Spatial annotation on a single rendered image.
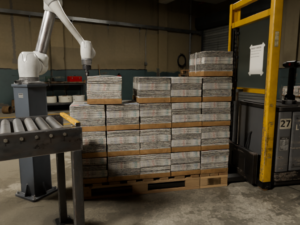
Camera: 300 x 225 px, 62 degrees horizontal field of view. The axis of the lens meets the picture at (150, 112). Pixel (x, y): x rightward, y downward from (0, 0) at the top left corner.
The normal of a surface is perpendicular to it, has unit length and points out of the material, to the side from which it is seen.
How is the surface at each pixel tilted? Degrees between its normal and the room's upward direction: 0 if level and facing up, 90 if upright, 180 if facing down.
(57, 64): 90
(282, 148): 90
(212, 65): 90
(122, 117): 90
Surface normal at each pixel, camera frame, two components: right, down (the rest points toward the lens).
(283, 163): 0.21, 0.14
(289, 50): -0.87, 0.07
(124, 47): 0.50, 0.12
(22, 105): -0.47, 0.13
